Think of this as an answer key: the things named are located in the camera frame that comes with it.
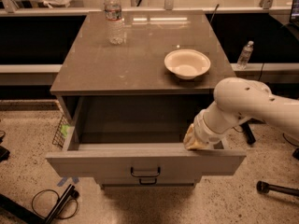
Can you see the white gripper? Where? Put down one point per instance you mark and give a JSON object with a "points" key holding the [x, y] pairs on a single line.
{"points": [[201, 131]]}

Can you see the clear water bottle on ledge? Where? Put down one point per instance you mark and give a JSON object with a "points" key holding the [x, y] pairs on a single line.
{"points": [[245, 55]]}

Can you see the black stand leg behind cabinet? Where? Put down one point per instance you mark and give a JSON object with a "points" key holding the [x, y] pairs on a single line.
{"points": [[248, 133]]}

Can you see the grey drawer cabinet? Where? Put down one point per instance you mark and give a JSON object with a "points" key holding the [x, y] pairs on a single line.
{"points": [[94, 67]]}

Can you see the wire basket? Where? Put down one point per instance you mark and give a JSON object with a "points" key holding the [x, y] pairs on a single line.
{"points": [[61, 132]]}

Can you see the grey bottom drawer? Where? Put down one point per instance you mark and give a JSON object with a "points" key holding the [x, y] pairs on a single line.
{"points": [[146, 181]]}

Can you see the grey top drawer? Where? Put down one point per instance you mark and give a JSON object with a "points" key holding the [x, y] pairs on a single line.
{"points": [[135, 137]]}

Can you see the grey drawer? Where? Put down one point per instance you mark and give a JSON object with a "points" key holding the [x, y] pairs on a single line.
{"points": [[135, 137], [146, 181]]}

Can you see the blue tape cross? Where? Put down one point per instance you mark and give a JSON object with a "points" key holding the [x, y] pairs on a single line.
{"points": [[67, 180]]}

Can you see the white bowl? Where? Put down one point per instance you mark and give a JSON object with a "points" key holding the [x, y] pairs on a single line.
{"points": [[187, 63]]}

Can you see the black stand leg right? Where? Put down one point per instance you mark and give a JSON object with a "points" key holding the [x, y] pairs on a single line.
{"points": [[264, 187]]}

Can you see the black stand leg left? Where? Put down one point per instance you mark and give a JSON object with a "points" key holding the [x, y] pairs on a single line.
{"points": [[47, 206]]}

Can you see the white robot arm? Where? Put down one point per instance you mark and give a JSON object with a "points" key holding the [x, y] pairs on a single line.
{"points": [[236, 100]]}

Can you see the clear water bottle on cabinet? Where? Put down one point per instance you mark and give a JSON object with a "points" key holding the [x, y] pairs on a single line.
{"points": [[115, 26]]}

